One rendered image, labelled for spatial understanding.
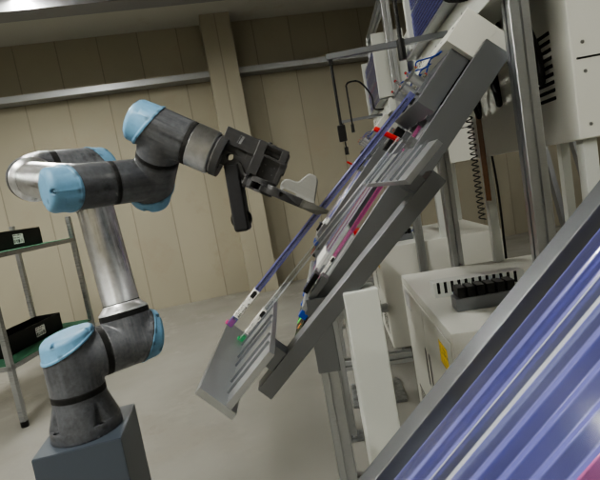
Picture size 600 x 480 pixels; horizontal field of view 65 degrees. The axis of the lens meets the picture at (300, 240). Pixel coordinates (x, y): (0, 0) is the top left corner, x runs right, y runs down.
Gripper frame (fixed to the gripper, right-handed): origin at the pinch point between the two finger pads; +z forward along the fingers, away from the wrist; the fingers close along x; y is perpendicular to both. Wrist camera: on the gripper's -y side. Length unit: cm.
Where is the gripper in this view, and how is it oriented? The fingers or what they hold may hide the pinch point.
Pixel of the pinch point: (319, 212)
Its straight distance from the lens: 80.7
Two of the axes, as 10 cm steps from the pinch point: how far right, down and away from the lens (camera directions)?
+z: 9.2, 3.9, 0.6
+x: -0.2, -0.9, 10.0
